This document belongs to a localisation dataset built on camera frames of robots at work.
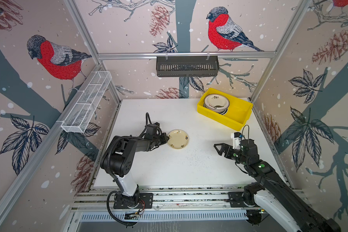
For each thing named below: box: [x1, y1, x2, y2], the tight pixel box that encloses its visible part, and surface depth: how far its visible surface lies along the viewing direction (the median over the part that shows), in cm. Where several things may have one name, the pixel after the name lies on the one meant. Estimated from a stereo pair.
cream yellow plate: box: [167, 129, 189, 150], surface depth 100 cm
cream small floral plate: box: [203, 93, 230, 111], surface depth 115 cm
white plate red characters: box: [203, 104, 230, 116], surface depth 109 cm
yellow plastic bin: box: [197, 87, 253, 131], surface depth 111 cm
